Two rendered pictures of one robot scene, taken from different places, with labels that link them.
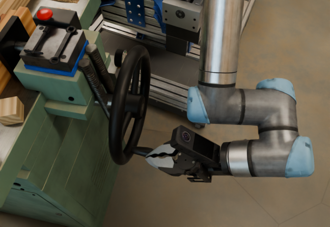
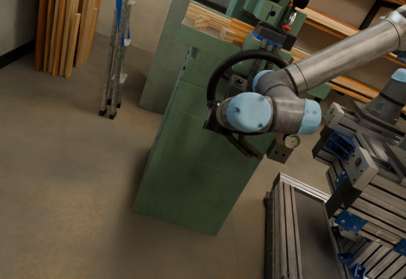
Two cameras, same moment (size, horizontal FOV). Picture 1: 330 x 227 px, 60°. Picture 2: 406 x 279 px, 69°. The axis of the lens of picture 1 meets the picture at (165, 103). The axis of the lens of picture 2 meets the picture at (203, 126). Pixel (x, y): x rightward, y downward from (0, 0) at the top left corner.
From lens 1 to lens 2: 0.79 m
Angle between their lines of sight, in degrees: 56
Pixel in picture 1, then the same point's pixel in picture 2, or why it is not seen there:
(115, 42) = (316, 212)
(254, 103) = (283, 88)
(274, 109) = (285, 96)
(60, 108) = not seen: hidden behind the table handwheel
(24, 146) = (209, 46)
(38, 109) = (231, 49)
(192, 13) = (365, 164)
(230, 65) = (305, 66)
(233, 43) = (321, 58)
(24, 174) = (192, 58)
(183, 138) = (237, 79)
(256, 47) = not seen: outside the picture
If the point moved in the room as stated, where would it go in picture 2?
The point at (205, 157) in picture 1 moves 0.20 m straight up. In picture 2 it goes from (227, 95) to (264, 17)
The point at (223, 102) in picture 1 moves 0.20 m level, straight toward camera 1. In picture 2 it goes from (273, 77) to (196, 42)
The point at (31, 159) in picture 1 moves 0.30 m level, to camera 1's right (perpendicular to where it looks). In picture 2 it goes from (202, 57) to (219, 93)
